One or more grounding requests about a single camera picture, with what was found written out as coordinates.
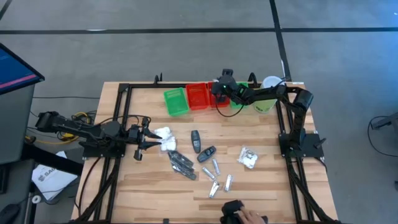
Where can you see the nail clipper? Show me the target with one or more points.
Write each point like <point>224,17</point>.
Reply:
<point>228,183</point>
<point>216,166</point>
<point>214,189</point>
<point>208,173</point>

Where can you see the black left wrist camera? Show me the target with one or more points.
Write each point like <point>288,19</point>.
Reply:
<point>133,133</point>

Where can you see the green disinfecting wipes canister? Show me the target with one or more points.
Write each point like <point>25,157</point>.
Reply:
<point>270,81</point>

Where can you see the computer monitor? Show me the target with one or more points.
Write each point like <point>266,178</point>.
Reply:
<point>15,71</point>

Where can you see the white printed paper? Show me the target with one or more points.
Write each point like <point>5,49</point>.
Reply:
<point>51,182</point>

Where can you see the grey chair base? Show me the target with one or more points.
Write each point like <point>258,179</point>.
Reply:
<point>387,122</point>

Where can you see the white tape roll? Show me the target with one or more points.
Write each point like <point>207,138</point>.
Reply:
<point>33,199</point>

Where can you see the grey cabinet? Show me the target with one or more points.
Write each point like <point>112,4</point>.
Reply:
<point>15,124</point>

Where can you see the black comb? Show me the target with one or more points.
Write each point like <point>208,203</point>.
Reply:
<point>183,166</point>
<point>186,174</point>
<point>178,157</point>

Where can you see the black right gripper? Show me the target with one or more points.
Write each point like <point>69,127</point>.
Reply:
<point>225,87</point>

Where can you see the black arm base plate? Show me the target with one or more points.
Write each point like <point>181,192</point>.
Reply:
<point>93,152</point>
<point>311,149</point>

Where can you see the vanity pack plastic bag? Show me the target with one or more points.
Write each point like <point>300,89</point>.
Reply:
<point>168,143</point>
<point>248,159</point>

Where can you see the person's hand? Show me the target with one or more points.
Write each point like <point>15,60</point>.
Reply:
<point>250,217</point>

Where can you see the black computer mouse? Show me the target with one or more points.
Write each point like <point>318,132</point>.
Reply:
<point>8,214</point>

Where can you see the black device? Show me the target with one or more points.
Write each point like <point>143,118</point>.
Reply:
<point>231,208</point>

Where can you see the red plastic mesh basket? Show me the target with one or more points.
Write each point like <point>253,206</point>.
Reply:
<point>211,102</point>
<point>196,96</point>

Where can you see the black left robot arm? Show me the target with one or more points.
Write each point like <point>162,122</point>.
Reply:
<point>77,129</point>

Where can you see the green plastic mesh basket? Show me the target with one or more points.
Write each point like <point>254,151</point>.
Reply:
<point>175,102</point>
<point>236,105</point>

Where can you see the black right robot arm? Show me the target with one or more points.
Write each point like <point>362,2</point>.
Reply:
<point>264,93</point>

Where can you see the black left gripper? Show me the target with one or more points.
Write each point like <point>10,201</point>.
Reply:
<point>142,140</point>

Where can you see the black frame bracket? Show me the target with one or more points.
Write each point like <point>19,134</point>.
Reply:
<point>165,221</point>
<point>253,80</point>
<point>158,79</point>

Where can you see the black desk beam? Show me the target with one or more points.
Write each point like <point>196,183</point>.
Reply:
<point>53,161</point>

